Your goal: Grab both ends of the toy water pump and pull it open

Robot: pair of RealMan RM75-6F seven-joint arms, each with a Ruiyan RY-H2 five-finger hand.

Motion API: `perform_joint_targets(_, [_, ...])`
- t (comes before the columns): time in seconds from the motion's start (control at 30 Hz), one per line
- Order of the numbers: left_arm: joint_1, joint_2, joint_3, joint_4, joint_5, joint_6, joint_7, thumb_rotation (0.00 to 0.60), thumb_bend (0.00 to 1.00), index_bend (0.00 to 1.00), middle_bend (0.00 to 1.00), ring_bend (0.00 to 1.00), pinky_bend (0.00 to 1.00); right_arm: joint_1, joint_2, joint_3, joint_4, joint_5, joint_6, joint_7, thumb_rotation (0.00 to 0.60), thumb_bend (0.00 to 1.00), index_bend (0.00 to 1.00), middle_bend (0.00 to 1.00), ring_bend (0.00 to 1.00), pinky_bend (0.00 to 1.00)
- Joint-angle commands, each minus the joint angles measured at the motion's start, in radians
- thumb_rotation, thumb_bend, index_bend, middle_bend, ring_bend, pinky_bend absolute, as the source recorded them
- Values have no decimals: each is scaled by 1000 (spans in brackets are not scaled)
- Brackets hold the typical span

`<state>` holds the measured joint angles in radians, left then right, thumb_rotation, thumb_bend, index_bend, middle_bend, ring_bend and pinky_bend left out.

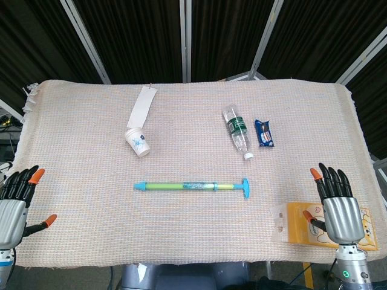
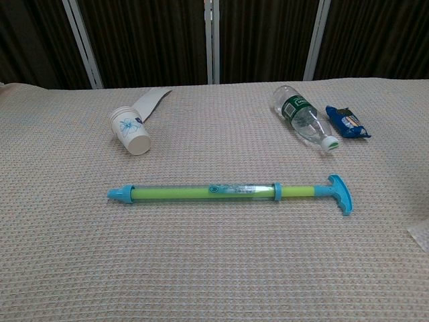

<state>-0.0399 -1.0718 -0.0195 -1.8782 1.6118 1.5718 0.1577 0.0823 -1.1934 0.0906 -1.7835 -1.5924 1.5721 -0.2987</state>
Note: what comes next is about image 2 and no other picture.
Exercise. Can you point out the green plastic tube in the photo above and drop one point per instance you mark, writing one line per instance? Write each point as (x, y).
(201, 193)

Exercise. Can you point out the stacked flower print paper cups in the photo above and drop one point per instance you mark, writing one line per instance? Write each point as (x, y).
(134, 134)

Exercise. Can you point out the white paper strip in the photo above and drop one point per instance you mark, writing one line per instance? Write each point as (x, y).
(151, 100)

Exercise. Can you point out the clear plastic water bottle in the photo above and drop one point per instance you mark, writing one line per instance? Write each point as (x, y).
(301, 115)

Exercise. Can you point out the beige woven tablecloth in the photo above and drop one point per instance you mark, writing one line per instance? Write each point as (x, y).
(214, 268)

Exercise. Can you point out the dark fabric screen panel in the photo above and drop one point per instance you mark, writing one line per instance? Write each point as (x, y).
(144, 40)
(30, 40)
(264, 40)
(378, 37)

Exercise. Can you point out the blue cookie snack packet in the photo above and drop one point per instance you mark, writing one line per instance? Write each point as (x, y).
(348, 122)

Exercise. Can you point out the white screen frame pole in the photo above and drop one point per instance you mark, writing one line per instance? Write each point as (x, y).
(316, 40)
(212, 40)
(83, 43)

